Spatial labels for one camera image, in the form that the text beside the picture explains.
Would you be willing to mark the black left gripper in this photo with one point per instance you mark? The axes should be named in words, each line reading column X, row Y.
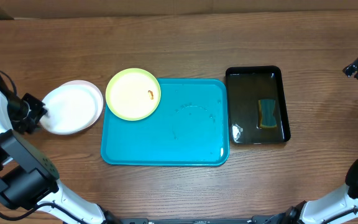
column 39, row 112

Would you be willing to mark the white plate with ketchup streak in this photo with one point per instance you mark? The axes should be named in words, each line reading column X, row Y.
column 69, row 110

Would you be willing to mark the white plate with orange smear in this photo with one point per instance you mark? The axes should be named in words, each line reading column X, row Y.
column 96, row 93

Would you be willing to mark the green yellow sponge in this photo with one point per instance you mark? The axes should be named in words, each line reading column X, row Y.
column 266, row 109

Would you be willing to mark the yellow plate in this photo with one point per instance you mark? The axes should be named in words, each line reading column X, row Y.
column 133, row 94

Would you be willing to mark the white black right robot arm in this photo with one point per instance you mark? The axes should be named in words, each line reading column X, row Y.
column 339, row 206

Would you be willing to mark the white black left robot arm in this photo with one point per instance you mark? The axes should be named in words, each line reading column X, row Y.
column 29, row 181

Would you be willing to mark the black water tray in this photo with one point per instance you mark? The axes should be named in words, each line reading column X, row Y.
column 245, row 87

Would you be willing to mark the teal plastic tray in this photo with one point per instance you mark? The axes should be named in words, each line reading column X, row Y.
column 188, row 128

